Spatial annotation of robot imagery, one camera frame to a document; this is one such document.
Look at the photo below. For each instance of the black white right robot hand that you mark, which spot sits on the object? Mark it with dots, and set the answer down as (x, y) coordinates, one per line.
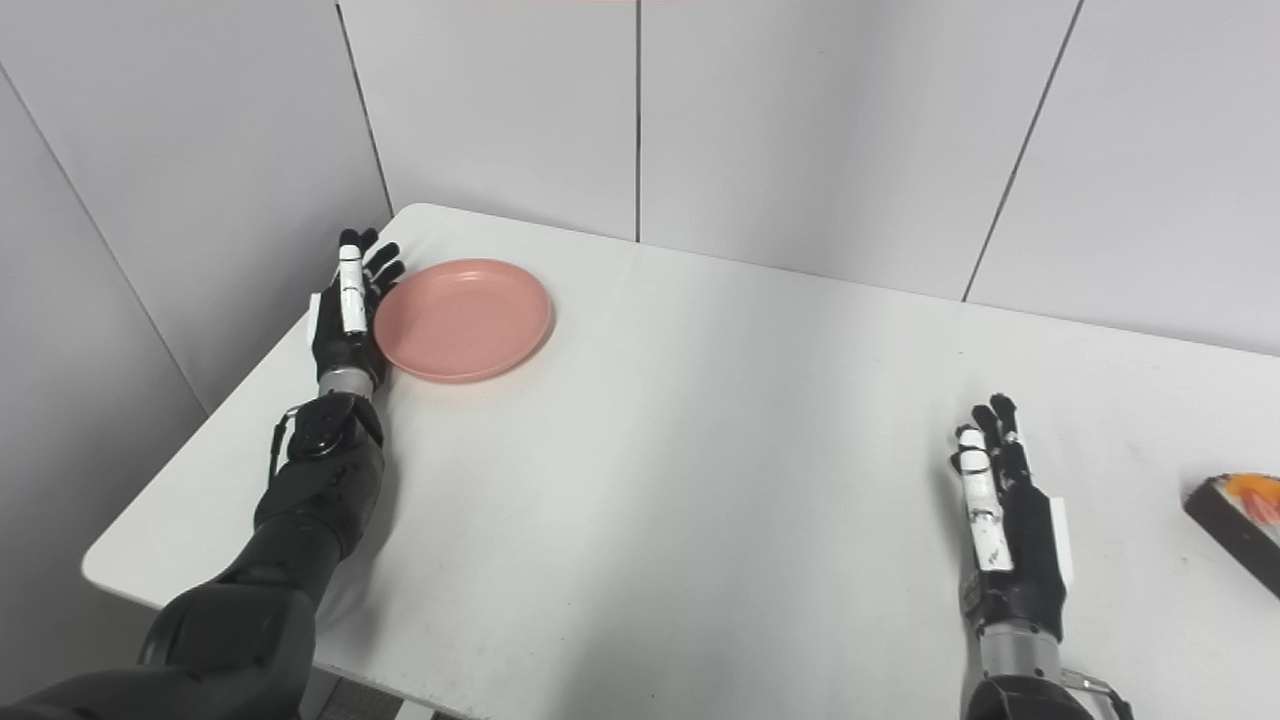
(1010, 540)

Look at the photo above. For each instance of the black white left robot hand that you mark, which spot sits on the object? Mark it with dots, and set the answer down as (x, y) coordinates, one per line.
(345, 320)

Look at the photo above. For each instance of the pink round plate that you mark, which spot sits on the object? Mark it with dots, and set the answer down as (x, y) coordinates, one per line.
(462, 320)

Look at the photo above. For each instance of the chocolate cake slice with fruit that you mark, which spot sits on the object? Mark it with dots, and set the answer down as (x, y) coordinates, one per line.
(1240, 520)

